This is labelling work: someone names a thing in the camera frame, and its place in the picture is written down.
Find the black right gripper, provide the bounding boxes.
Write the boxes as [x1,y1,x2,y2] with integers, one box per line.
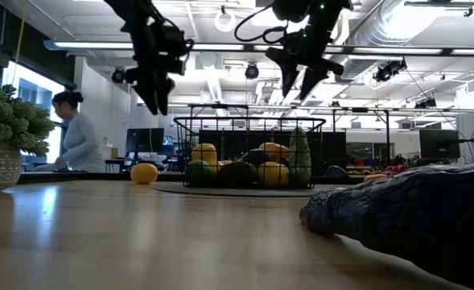
[266,7,344,101]

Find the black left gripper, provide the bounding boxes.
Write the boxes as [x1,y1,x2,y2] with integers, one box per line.
[126,23,181,117]

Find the yellow bell pepper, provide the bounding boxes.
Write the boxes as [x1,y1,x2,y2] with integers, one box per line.
[191,143,218,164]

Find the round yellow fruit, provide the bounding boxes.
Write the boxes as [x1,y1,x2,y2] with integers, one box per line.
[130,163,159,185]

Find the tall bumpy green vegetable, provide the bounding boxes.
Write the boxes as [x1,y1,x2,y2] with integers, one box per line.
[287,127,313,189]

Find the round green fruit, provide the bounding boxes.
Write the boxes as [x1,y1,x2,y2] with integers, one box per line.
[186,159,212,188]

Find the small purple green vegetable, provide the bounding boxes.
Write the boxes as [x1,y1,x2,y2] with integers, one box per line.
[242,147,270,166]

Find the large dark green fruit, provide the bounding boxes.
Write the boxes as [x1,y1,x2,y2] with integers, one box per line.
[219,160,258,189]

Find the small orange fruit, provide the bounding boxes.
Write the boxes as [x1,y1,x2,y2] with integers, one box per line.
[363,172,390,183]

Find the black ceiling spot lamp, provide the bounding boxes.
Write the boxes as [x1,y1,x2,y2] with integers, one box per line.
[110,66,127,85]
[244,63,260,81]
[373,59,408,84]
[414,96,438,110]

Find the black computer monitor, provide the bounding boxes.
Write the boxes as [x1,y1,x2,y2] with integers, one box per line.
[418,128,461,160]
[125,127,166,154]

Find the person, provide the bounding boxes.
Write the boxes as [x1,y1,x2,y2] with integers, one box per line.
[33,90,107,174]

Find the long ceiling light strip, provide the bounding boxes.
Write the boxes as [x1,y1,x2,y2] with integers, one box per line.
[43,39,474,57]

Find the round grey woven placemat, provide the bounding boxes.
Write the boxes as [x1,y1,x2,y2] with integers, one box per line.
[152,181,352,198]

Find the blue chair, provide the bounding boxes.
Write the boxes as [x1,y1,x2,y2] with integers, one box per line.
[325,164,348,179]

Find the window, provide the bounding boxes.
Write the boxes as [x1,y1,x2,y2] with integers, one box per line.
[1,60,73,171]

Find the black ceiling track fixture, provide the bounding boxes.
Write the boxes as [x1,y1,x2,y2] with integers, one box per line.
[404,0,474,18]

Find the succulent in patterned pot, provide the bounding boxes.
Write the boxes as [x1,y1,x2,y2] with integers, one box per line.
[0,78,56,194]

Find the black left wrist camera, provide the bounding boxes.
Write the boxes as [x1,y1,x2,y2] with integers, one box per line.
[162,24,196,76]

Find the silver ventilation duct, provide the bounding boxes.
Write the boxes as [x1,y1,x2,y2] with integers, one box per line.
[332,0,410,84]

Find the black wire basket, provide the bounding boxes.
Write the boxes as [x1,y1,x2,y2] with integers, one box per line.
[173,115,328,189]

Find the black camera cable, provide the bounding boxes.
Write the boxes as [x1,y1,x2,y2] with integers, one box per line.
[233,3,290,44]

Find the white ring ceiling light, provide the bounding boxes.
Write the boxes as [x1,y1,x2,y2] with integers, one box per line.
[214,10,237,33]

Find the black background metal frame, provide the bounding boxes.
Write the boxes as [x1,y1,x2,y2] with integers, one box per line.
[188,103,391,164]

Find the black table edge rail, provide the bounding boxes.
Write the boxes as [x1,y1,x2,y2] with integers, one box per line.
[17,172,369,185]

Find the yellow hanging strap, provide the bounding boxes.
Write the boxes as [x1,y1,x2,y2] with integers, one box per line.
[14,0,29,65]

